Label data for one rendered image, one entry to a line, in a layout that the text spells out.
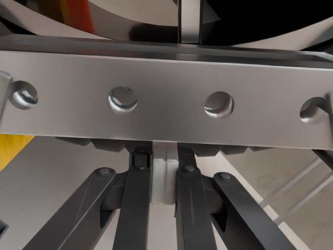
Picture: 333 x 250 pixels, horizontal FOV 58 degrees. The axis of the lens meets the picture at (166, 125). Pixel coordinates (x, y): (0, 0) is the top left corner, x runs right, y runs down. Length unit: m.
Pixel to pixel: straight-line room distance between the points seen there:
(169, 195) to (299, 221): 5.24
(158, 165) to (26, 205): 0.90
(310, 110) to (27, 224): 0.92
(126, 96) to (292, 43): 0.12
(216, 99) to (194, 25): 0.07
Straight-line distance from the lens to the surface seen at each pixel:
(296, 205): 4.47
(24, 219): 1.02
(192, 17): 0.24
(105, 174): 0.16
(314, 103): 0.17
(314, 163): 4.34
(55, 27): 0.23
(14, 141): 0.29
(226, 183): 0.16
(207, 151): 0.24
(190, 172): 0.16
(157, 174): 0.17
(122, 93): 0.18
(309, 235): 5.67
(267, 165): 4.61
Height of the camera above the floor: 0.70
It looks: 14 degrees down
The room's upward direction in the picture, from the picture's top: 50 degrees clockwise
